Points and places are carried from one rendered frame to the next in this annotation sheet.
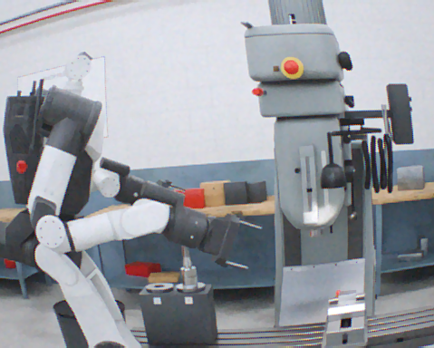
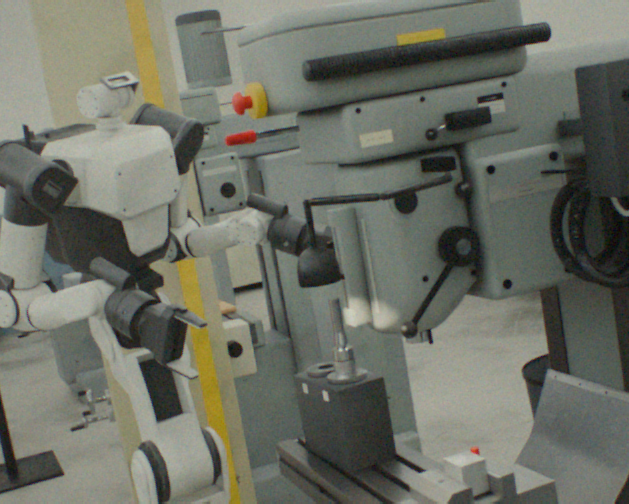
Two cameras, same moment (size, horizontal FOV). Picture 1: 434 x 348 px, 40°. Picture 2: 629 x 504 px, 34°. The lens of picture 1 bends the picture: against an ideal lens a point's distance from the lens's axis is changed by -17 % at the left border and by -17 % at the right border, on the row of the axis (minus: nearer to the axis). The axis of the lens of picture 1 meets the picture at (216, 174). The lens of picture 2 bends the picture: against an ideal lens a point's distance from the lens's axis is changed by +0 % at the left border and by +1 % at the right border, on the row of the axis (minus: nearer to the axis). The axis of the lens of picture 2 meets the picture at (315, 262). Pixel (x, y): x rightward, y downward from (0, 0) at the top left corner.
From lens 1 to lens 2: 1.89 m
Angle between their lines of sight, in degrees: 56
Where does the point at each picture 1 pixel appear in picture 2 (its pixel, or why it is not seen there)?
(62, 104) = (0, 168)
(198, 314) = (335, 420)
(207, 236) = (138, 330)
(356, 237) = not seen: outside the picture
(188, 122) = not seen: outside the picture
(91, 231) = (44, 310)
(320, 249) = (587, 355)
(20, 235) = not seen: hidden behind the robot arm
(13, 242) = not seen: hidden behind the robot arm
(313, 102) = (329, 145)
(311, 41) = (265, 51)
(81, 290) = (119, 370)
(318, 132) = (356, 189)
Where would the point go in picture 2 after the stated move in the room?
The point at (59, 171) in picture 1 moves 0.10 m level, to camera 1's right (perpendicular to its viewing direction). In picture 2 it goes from (8, 243) to (25, 244)
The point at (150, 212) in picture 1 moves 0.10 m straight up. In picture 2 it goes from (77, 296) to (66, 245)
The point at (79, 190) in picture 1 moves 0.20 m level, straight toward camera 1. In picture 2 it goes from (103, 253) to (20, 275)
